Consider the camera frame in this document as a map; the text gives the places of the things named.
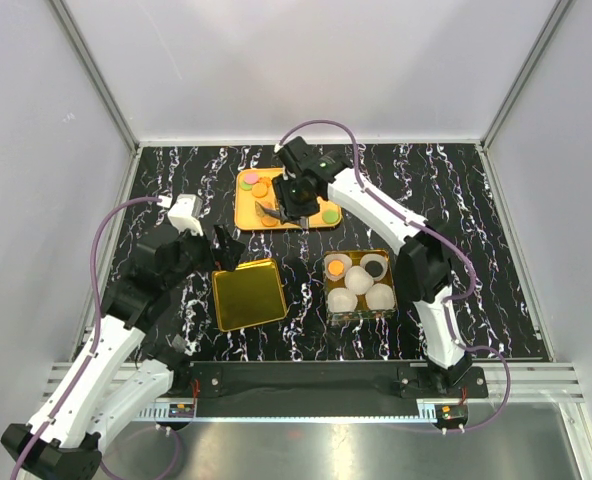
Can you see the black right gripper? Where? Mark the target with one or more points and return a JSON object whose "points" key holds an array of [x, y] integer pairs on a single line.
{"points": [[286, 207]]}

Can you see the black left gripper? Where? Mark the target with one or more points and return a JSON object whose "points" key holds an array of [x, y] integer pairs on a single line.
{"points": [[227, 257]]}

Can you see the orange scalloped cookie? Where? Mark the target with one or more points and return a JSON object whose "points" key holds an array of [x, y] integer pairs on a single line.
{"points": [[335, 268]]}

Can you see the black round cookie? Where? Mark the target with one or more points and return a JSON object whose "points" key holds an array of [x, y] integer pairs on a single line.
{"points": [[374, 268]]}

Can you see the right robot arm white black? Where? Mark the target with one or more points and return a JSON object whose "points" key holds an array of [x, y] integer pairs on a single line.
{"points": [[423, 256]]}

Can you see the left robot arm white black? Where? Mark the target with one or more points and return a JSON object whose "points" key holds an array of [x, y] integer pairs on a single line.
{"points": [[68, 436]]}

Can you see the small orange flower cookie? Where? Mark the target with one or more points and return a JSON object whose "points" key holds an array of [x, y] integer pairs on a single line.
{"points": [[266, 181]]}

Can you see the green round cookie right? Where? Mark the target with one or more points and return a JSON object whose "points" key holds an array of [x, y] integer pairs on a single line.
{"points": [[330, 216]]}

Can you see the gold tin lid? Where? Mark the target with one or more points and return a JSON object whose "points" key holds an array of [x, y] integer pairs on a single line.
{"points": [[249, 296]]}

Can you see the yellow plastic tray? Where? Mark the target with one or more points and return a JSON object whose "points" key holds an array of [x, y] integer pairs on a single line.
{"points": [[245, 216]]}

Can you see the pink round cookie left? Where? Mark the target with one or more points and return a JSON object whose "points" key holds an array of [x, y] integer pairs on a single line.
{"points": [[251, 178]]}

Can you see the white paper cup top-left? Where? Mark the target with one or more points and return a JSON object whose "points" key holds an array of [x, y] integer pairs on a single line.
{"points": [[340, 256]]}

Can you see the white paper cup top-right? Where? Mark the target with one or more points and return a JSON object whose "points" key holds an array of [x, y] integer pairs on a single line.
{"points": [[377, 257]]}

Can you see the white paper cup centre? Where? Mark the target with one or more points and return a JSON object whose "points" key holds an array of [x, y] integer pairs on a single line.
{"points": [[358, 280]]}

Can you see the gold square cookie tin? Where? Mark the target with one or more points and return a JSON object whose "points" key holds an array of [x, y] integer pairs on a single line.
{"points": [[361, 312]]}

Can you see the white paper cup bottom-left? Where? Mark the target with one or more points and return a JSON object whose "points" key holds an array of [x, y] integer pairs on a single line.
{"points": [[341, 300]]}

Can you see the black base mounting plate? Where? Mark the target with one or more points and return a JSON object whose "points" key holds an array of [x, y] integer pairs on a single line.
{"points": [[412, 379]]}

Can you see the white paper cup bottom-right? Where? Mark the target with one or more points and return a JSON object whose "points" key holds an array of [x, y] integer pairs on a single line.
{"points": [[380, 297]]}

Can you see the left electronics board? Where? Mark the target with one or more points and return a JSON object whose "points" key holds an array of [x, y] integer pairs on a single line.
{"points": [[181, 410]]}

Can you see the electronics board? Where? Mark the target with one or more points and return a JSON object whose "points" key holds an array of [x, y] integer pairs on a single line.
{"points": [[452, 411], [181, 410]]}

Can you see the right electronics board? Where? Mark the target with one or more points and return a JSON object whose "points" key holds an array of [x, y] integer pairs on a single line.
{"points": [[452, 411]]}

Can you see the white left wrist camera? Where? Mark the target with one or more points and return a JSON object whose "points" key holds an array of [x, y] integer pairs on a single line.
{"points": [[183, 213]]}

